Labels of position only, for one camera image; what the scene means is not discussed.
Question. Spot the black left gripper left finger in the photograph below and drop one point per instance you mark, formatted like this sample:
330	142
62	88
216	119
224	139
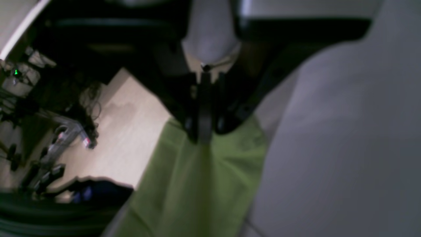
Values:
99	37

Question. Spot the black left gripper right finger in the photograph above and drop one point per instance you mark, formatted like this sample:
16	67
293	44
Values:
276	37

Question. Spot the green T-shirt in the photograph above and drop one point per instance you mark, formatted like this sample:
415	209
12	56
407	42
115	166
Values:
195	190

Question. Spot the black power strip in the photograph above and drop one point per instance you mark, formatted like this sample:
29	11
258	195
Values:
46	170

